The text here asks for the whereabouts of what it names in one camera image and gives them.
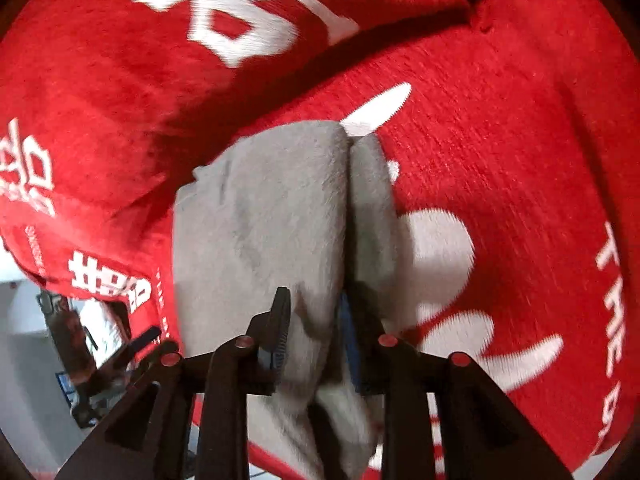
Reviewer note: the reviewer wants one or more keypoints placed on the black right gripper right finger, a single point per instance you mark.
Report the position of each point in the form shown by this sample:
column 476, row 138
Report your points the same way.
column 444, row 418

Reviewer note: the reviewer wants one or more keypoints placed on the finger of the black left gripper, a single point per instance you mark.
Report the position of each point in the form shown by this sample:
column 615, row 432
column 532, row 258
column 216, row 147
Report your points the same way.
column 129, row 350

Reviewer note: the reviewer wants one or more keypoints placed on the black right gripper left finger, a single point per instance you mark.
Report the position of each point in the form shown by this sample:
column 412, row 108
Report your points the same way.
column 145, row 435

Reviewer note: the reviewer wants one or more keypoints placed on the grey knit sweater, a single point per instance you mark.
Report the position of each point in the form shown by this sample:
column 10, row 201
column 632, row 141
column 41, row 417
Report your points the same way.
column 306, row 207

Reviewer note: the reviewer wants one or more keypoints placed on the red blanket with white lettering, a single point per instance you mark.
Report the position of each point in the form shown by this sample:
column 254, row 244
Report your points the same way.
column 510, row 130

